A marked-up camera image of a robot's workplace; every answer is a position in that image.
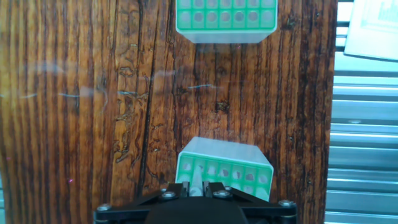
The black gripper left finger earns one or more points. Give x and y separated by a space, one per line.
124 211

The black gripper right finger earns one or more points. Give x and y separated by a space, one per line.
267 210

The clear large pipette tip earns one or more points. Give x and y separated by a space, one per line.
196 183

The tall green pipette tip holder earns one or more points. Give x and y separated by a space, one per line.
224 152

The brown wooden board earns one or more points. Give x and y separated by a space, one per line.
74 112

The printed white paper sheet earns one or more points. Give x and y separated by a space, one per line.
373 28

